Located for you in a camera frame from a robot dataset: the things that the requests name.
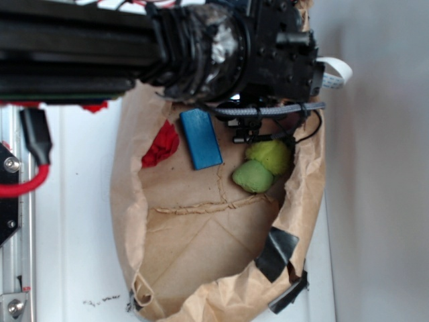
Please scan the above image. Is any red crumpled cloth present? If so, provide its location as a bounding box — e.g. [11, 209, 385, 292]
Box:
[141, 120, 180, 168]

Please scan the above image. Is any black mounting bracket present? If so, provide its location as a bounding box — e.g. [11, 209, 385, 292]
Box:
[1, 144, 21, 246]

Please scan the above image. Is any white ribbon cable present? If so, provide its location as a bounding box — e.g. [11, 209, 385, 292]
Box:
[314, 56, 353, 91]

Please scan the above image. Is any aluminium frame rail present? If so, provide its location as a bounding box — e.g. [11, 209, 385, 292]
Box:
[1, 105, 36, 321]

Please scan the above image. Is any brown paper bag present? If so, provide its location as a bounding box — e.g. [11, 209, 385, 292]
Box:
[111, 82, 325, 321]

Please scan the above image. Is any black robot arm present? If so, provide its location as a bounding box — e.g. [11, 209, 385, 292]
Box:
[1, 1, 325, 104]

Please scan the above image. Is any red cable with black plug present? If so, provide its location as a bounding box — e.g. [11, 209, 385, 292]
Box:
[0, 108, 54, 197]

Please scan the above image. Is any silver corner bracket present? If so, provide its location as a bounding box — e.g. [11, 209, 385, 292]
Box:
[1, 292, 28, 322]

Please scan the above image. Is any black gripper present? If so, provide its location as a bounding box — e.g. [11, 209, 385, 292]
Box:
[234, 1, 325, 102]

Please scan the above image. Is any green plush toy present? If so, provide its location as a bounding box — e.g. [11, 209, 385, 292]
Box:
[232, 140, 292, 193]

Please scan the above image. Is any grey braided cable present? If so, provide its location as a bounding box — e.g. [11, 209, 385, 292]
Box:
[214, 101, 326, 119]

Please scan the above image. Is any blue wooden block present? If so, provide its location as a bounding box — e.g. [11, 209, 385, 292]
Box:
[180, 109, 223, 170]

